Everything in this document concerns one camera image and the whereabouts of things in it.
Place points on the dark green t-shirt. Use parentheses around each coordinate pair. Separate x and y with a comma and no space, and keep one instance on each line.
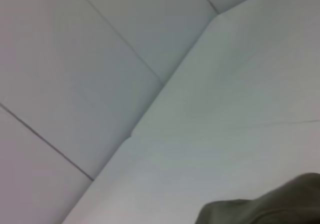
(270,204)

